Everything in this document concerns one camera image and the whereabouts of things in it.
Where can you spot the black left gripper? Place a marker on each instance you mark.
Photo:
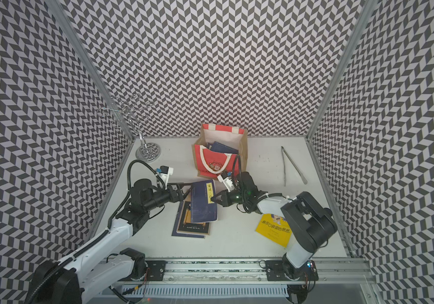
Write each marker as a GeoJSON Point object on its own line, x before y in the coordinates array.
{"type": "Point", "coordinates": [175, 198]}

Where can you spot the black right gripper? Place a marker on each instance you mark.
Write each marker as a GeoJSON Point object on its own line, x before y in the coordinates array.
{"type": "Point", "coordinates": [225, 201]}

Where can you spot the navy book yellow label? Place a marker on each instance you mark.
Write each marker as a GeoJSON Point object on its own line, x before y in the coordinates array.
{"type": "Point", "coordinates": [202, 208]}

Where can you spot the red burlap Christmas bag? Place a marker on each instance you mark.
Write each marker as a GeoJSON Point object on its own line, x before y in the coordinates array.
{"type": "Point", "coordinates": [210, 163]}

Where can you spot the blue book yellow title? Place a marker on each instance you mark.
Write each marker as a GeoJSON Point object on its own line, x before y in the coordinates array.
{"type": "Point", "coordinates": [221, 148]}

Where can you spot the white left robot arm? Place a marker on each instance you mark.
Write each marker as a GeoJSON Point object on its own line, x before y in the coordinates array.
{"type": "Point", "coordinates": [81, 275]}

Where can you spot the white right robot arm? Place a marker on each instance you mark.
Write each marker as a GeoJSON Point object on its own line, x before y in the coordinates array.
{"type": "Point", "coordinates": [311, 224]}

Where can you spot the blue book under brown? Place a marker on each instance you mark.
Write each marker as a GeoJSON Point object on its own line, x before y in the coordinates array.
{"type": "Point", "coordinates": [175, 232]}

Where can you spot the brown cover book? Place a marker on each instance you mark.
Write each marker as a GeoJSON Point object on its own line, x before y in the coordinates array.
{"type": "Point", "coordinates": [185, 226]}

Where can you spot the yellow book blue illustration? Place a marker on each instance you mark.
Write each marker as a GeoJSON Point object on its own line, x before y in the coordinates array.
{"type": "Point", "coordinates": [274, 228]}

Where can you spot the stainless steel kitchen tongs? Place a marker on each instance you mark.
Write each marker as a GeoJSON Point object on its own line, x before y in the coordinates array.
{"type": "Point", "coordinates": [287, 158]}

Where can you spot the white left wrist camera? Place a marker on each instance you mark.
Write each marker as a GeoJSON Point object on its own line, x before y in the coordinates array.
{"type": "Point", "coordinates": [165, 172]}

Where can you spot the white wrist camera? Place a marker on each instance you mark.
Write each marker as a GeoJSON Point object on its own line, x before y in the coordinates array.
{"type": "Point", "coordinates": [165, 172]}
{"type": "Point", "coordinates": [226, 179]}

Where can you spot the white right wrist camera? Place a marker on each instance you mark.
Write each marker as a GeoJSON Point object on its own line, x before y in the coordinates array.
{"type": "Point", "coordinates": [226, 179]}

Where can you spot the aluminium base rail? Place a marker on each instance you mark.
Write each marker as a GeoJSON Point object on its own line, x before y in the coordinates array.
{"type": "Point", "coordinates": [215, 278]}

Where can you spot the chrome wire jewelry stand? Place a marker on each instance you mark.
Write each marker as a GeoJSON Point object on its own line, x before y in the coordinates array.
{"type": "Point", "coordinates": [130, 113]}

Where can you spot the aluminium corner frame post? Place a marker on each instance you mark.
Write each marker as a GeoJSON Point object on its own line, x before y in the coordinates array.
{"type": "Point", "coordinates": [61, 18]}

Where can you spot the right aluminium corner post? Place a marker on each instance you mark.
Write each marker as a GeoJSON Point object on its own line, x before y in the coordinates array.
{"type": "Point", "coordinates": [357, 32]}

